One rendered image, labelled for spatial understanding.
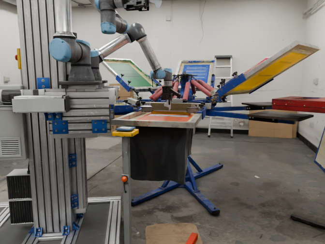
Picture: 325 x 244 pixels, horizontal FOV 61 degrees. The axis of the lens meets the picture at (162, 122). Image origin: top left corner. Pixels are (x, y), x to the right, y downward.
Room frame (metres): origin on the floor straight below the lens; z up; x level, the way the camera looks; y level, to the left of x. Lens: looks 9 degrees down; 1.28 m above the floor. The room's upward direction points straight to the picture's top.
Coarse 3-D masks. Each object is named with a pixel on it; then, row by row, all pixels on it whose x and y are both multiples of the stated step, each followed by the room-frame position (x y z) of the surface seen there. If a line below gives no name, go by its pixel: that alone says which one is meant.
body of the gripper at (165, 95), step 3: (162, 87) 2.44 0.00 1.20; (165, 87) 2.42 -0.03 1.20; (168, 87) 2.42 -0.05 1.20; (171, 87) 2.43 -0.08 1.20; (162, 90) 2.46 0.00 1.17; (165, 90) 2.44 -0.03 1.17; (168, 90) 2.44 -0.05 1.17; (162, 93) 2.43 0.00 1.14; (165, 93) 2.42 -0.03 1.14; (168, 93) 2.42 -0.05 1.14; (171, 93) 2.44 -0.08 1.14; (162, 96) 2.44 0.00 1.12; (165, 96) 2.43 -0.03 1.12; (168, 96) 2.41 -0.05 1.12; (171, 96) 2.44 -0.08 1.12; (165, 99) 2.42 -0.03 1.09; (171, 99) 2.46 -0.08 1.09
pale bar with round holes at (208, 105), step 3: (147, 102) 2.72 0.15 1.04; (150, 102) 2.72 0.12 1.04; (153, 102) 2.72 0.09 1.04; (156, 102) 2.72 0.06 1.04; (159, 102) 2.72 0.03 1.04; (162, 102) 2.72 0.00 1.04; (141, 105) 2.73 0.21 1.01; (144, 105) 2.72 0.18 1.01; (147, 105) 2.75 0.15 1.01; (150, 105) 2.70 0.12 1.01; (192, 105) 2.61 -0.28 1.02; (198, 105) 2.60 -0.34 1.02; (204, 105) 2.59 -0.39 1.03; (207, 105) 2.58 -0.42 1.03; (210, 105) 2.57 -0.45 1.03; (207, 108) 2.58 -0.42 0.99; (210, 108) 2.57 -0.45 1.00
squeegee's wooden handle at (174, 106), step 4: (152, 104) 2.47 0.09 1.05; (156, 104) 2.46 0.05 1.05; (160, 104) 2.45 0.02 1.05; (172, 104) 2.43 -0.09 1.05; (176, 104) 2.42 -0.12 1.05; (180, 104) 2.41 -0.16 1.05; (184, 104) 2.40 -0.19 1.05; (188, 104) 2.39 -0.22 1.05; (152, 108) 2.47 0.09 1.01; (156, 108) 2.46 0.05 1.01; (160, 108) 2.45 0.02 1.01; (164, 108) 2.44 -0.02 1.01; (168, 108) 2.44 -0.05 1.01; (172, 108) 2.43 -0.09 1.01; (176, 108) 2.42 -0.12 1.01; (180, 108) 2.41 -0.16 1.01; (184, 108) 2.40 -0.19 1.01
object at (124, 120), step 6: (126, 114) 2.20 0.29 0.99; (132, 114) 2.24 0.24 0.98; (138, 114) 2.39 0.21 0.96; (198, 114) 2.20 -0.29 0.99; (114, 120) 1.92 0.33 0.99; (120, 120) 1.90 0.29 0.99; (126, 120) 1.90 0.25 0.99; (132, 120) 1.89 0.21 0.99; (138, 120) 1.89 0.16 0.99; (144, 120) 1.89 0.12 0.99; (192, 120) 1.89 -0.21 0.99; (198, 120) 2.01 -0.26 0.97; (150, 126) 1.86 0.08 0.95; (156, 126) 1.85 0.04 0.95; (162, 126) 1.84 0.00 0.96; (168, 126) 1.83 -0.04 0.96; (174, 126) 1.82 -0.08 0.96; (180, 126) 1.81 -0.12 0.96; (186, 126) 1.80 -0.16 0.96; (192, 126) 1.79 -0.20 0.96
